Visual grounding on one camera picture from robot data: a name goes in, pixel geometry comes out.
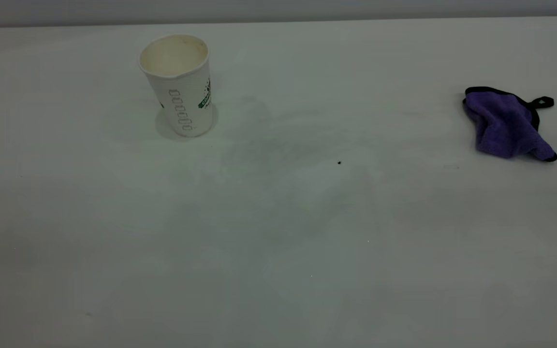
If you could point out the white paper coffee cup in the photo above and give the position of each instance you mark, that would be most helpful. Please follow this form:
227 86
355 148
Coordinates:
186 96

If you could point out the purple microfiber cloth black trim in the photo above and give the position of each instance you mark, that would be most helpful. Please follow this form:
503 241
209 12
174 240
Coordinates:
503 125

